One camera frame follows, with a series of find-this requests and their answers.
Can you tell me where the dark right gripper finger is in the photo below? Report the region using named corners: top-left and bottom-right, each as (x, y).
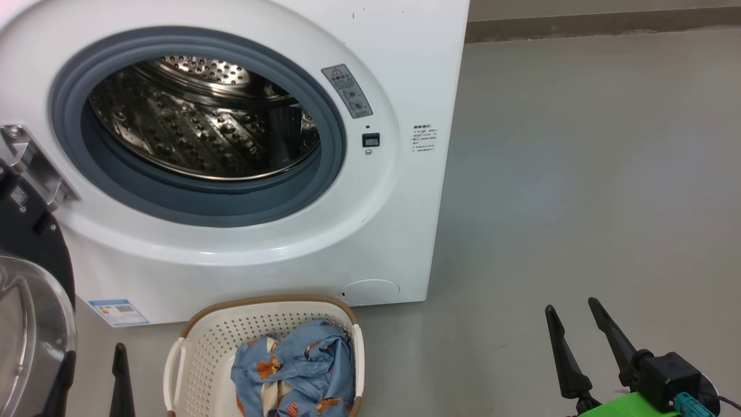
top-left (545, 305), bottom-right (603, 415)
top-left (588, 297), bottom-right (643, 389)

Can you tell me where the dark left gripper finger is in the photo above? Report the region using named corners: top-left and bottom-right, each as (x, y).
top-left (109, 343), bottom-right (136, 417)
top-left (41, 350), bottom-right (77, 417)

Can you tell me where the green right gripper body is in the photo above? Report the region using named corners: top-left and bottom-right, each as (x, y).
top-left (570, 391), bottom-right (684, 417)

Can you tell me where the black round glass washer door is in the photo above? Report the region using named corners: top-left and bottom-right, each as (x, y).
top-left (0, 159), bottom-right (78, 417)

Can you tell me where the blue patterned garment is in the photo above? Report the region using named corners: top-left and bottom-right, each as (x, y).
top-left (231, 320), bottom-right (355, 417)

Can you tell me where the grey rubber door gasket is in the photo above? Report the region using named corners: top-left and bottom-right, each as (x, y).
top-left (49, 26), bottom-right (348, 228)

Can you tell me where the white front-load washing machine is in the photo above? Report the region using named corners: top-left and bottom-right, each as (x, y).
top-left (0, 0), bottom-right (471, 328)

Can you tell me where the metal door hinge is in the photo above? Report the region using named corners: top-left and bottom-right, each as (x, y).
top-left (0, 124), bottom-right (80, 210)

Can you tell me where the stainless steel washing machine drum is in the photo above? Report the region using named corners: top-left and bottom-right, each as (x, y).
top-left (88, 55), bottom-right (322, 181)

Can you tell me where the blue energy label sticker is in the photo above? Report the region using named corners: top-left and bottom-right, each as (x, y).
top-left (89, 299), bottom-right (149, 328)

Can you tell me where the cream perforated laundry basket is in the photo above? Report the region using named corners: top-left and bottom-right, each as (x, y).
top-left (163, 295), bottom-right (365, 417)

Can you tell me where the round white filter cover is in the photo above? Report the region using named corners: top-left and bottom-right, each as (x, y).
top-left (339, 279), bottom-right (401, 306)

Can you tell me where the grey warning sticker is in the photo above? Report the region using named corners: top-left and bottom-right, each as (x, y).
top-left (321, 64), bottom-right (373, 119)

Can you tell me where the teal cable connector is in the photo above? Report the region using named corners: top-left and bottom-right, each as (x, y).
top-left (673, 392), bottom-right (716, 417)

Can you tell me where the thin black cable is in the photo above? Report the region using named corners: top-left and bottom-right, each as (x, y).
top-left (698, 388), bottom-right (741, 412)

